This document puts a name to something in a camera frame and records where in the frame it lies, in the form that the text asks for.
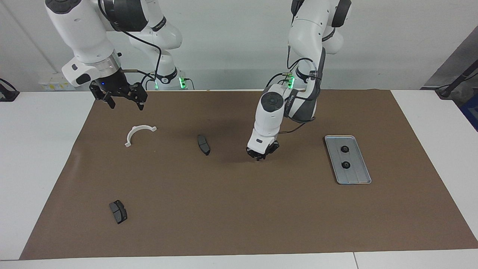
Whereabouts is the silver metal tray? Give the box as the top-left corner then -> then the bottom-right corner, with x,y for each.
324,135 -> 372,185

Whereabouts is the dark grey brake pad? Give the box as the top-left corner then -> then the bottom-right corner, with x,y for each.
197,134 -> 211,156
109,200 -> 128,225

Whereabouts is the brown table mat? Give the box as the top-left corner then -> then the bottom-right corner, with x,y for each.
19,89 -> 478,260

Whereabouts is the black stand pole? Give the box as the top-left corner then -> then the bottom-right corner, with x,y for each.
435,62 -> 478,98

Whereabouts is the blue crate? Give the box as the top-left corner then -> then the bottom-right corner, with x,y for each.
460,103 -> 478,132

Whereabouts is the black right base cable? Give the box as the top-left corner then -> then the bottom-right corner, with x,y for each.
139,71 -> 155,90

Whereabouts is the black base cable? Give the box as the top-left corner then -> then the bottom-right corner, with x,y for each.
139,71 -> 155,90
266,71 -> 295,89

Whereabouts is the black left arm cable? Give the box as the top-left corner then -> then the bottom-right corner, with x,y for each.
278,41 -> 327,135

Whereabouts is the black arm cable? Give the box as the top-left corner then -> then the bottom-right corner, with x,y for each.
98,0 -> 163,81
278,41 -> 327,135

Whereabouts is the white curved plastic bracket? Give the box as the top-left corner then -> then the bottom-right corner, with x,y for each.
124,125 -> 158,148

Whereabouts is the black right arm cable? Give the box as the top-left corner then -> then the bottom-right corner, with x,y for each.
98,0 -> 163,81

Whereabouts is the white wall socket box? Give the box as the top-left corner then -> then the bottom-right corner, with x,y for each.
38,73 -> 90,91

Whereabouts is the black left base cable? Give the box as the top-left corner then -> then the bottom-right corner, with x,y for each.
266,71 -> 295,89

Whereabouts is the black clamp mount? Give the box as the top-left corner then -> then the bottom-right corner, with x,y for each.
0,78 -> 20,102

